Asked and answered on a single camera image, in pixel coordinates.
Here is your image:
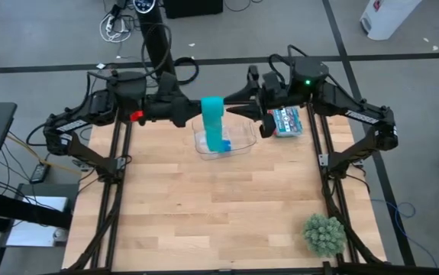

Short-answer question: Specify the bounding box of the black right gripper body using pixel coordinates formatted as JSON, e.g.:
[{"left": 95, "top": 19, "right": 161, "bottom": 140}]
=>
[{"left": 246, "top": 65, "right": 294, "bottom": 139}]

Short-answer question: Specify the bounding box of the black power adapter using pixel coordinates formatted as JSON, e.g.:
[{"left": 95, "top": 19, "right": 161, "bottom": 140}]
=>
[{"left": 29, "top": 163, "right": 51, "bottom": 185}]

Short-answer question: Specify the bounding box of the clear plastic bag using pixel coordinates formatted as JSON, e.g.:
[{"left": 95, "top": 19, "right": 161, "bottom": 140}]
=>
[{"left": 196, "top": 129, "right": 220, "bottom": 154}]

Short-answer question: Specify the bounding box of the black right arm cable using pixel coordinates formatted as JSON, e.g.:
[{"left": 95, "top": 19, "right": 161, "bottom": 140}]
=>
[{"left": 267, "top": 44, "right": 311, "bottom": 83}]

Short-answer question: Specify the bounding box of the white floor appliance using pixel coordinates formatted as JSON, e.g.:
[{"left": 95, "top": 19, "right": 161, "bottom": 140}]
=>
[{"left": 359, "top": 0, "right": 423, "bottom": 41}]

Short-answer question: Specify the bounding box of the blue floor cable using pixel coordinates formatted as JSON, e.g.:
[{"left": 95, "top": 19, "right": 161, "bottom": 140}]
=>
[{"left": 370, "top": 197, "right": 439, "bottom": 268}]

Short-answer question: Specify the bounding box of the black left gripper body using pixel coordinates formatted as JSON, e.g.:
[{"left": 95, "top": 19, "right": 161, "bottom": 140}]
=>
[{"left": 144, "top": 71, "right": 194, "bottom": 129}]

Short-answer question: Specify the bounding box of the clear plastic bin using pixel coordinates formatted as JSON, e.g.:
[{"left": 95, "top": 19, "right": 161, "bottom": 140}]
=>
[{"left": 191, "top": 113, "right": 258, "bottom": 161}]

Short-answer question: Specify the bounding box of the green artificial plant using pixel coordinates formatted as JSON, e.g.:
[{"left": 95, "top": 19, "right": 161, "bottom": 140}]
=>
[{"left": 302, "top": 213, "right": 347, "bottom": 258}]

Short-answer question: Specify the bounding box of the black tower fan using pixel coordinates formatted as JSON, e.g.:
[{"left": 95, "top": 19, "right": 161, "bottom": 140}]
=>
[{"left": 132, "top": 0, "right": 178, "bottom": 77}]

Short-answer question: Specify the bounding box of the yellow floor cable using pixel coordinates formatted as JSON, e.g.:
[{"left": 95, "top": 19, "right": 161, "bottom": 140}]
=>
[{"left": 6, "top": 133, "right": 85, "bottom": 176}]

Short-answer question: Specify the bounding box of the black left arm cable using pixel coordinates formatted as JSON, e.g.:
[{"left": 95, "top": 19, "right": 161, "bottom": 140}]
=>
[{"left": 141, "top": 22, "right": 173, "bottom": 83}]

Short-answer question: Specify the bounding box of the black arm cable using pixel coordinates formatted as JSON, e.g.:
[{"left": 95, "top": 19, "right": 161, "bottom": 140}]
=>
[
  {"left": 141, "top": 22, "right": 173, "bottom": 83},
  {"left": 267, "top": 44, "right": 311, "bottom": 83}
]

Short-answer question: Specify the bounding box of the white flat box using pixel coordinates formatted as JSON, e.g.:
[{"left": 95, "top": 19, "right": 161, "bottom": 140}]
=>
[{"left": 5, "top": 195, "right": 69, "bottom": 248}]

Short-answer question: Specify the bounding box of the black floor box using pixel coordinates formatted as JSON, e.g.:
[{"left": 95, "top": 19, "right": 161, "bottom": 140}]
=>
[{"left": 163, "top": 0, "right": 224, "bottom": 20}]

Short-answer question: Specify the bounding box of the black desk leg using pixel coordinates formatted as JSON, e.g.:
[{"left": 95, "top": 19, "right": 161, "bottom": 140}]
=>
[{"left": 0, "top": 189, "right": 74, "bottom": 231}]

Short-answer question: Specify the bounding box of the teal elastic bandage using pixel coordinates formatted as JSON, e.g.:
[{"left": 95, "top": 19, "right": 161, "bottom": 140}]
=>
[{"left": 200, "top": 95, "right": 227, "bottom": 154}]

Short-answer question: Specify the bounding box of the black aluminium frame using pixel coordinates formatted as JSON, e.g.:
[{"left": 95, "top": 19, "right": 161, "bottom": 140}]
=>
[{"left": 64, "top": 97, "right": 439, "bottom": 275}]

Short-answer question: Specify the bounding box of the black coiled cable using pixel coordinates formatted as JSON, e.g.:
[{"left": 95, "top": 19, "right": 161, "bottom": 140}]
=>
[{"left": 173, "top": 56, "right": 201, "bottom": 86}]

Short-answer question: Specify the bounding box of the white power strip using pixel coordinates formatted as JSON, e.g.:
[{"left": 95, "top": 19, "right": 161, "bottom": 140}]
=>
[{"left": 98, "top": 13, "right": 133, "bottom": 44}]

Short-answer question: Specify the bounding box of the green white first aid kit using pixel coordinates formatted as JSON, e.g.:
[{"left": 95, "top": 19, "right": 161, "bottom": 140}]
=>
[{"left": 272, "top": 106, "right": 305, "bottom": 139}]

